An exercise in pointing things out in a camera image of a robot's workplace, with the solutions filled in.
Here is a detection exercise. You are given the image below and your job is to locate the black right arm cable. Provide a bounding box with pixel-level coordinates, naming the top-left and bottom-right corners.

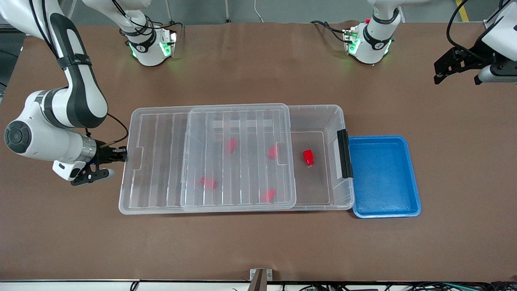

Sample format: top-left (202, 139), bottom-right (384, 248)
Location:
top-left (84, 113), bottom-right (130, 147)

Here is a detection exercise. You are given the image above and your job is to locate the metal table bracket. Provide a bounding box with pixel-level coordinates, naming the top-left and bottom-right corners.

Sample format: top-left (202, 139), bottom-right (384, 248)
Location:
top-left (249, 268), bottom-right (273, 291)

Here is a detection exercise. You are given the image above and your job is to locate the clear ribbed plastic lid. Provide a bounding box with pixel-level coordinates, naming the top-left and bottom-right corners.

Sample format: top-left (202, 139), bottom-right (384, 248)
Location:
top-left (118, 103), bottom-right (297, 215)

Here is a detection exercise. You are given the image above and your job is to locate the black right base cable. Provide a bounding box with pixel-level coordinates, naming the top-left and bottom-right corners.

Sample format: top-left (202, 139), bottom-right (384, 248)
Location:
top-left (152, 20), bottom-right (185, 41)

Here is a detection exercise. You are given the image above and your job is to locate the black box latch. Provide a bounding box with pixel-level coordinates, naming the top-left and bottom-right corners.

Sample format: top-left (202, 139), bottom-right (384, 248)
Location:
top-left (337, 129), bottom-right (355, 179)

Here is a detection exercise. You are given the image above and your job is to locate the brown table mat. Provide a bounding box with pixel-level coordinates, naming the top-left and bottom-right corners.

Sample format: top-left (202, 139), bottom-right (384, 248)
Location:
top-left (0, 20), bottom-right (517, 283)

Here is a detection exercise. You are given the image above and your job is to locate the black base cable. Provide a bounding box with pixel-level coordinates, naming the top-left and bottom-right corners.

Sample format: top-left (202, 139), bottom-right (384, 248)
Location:
top-left (152, 20), bottom-right (185, 41)
top-left (310, 20), bottom-right (353, 43)

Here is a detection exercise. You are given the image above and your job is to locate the clear plastic storage box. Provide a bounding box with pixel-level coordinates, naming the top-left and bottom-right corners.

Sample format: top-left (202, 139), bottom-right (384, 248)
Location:
top-left (181, 104), bottom-right (355, 211)

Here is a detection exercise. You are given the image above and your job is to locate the black left base cable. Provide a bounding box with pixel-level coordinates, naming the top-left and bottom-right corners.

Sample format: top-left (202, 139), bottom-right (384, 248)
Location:
top-left (310, 20), bottom-right (353, 43)

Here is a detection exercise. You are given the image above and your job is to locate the blue plastic tray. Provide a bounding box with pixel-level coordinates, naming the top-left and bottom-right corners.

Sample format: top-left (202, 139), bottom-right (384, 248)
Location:
top-left (348, 135), bottom-right (422, 219)

